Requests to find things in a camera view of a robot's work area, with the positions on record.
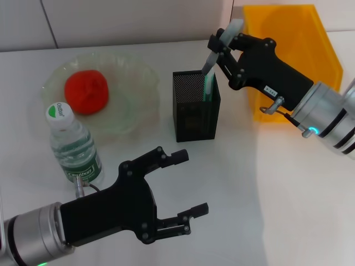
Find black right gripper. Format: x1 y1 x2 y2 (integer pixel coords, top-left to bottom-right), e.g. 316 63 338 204
209 27 315 112

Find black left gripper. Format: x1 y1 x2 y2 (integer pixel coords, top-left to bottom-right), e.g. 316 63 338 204
59 146 210 248

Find silver glitter marker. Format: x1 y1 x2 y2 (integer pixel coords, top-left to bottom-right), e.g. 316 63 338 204
201 18 245 75

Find green white pen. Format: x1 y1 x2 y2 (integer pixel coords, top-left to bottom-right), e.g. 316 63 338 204
203 70 216 102

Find clear water bottle green label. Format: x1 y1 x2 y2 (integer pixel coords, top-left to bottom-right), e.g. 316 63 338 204
45 101 105 185

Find red knitted toy orange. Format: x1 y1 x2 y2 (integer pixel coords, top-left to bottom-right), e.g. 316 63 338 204
64 70 109 115

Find black mesh pen holder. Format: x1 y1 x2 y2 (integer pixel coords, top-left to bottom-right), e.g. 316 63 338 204
171 70 221 143

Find green glass fruit plate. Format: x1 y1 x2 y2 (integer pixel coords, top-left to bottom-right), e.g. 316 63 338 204
41 52 161 136

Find yellow plastic bin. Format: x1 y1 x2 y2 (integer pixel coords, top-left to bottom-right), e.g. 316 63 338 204
242 4 344 122

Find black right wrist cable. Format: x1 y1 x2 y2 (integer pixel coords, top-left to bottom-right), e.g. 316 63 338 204
259 106 303 129

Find silver right wrist connector post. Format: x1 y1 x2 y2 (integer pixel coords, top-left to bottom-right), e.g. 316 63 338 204
270 96 286 111

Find silver wrist connector post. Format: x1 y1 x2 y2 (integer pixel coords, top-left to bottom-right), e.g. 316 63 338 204
270 96 286 111
73 177 89 199

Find silver left wrist connector post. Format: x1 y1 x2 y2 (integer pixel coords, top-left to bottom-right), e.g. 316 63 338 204
73 177 89 199

